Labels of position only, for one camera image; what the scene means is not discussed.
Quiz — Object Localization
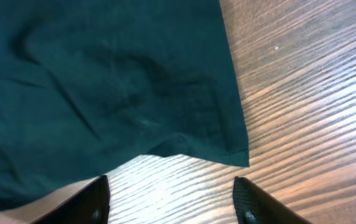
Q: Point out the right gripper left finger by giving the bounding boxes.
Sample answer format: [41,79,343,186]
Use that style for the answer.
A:
[34,175,110,224]

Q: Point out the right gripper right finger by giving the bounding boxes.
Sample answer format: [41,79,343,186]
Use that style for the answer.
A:
[232,177,311,224]

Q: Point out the black shorts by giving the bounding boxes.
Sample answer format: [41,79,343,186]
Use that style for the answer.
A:
[0,0,249,211]

